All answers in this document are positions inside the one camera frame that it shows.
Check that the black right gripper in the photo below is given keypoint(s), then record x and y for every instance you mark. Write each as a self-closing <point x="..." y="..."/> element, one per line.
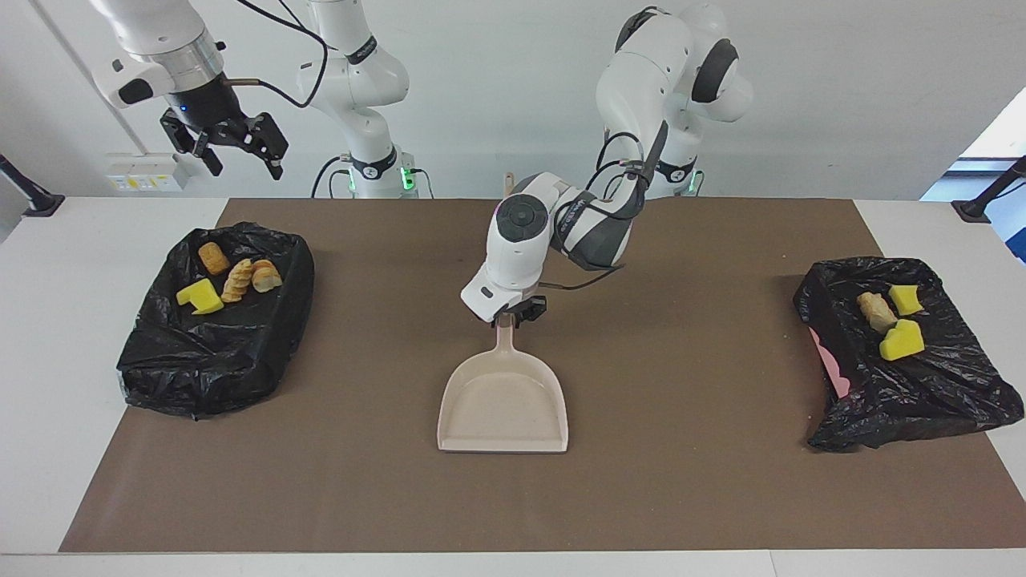
<point x="207" y="108"/>

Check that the brown oval toy bread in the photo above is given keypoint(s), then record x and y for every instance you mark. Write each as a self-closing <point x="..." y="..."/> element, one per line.
<point x="213" y="258"/>

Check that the beige foam chunk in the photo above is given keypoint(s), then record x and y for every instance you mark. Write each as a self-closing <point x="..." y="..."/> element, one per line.
<point x="266" y="275"/>
<point x="876" y="312"/>

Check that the small yellow sponge wedge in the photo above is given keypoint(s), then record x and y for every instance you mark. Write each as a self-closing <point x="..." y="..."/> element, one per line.
<point x="906" y="299"/>

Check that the yellow notched sponge piece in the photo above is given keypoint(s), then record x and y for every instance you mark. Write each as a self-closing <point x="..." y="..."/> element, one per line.
<point x="204" y="300"/>

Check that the brown table mat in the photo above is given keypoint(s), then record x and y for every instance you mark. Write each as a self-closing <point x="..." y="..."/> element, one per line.
<point x="513" y="497"/>

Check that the black bag lined pink bin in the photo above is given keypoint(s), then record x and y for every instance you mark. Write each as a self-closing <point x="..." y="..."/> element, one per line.
<point x="906" y="385"/>

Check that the beige plastic dustpan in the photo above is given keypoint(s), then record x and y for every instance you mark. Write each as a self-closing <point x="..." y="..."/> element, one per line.
<point x="505" y="401"/>

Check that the yellow and green sponge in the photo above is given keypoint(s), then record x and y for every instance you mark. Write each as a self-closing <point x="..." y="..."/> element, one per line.
<point x="902" y="342"/>

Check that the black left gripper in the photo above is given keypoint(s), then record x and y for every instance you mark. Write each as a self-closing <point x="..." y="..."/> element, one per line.
<point x="531" y="304"/>

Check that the white wall power outlet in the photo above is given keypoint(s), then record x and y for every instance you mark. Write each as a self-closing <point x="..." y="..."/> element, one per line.
<point x="148" y="172"/>

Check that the black clamp mount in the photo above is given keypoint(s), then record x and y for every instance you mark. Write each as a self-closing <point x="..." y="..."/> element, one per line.
<point x="36" y="202"/>
<point x="974" y="210"/>

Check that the beige hand brush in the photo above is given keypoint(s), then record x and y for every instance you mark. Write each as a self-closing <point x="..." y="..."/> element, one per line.
<point x="508" y="183"/>

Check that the pale foam chunk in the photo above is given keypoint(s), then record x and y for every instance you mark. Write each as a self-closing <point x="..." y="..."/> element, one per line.
<point x="238" y="280"/>

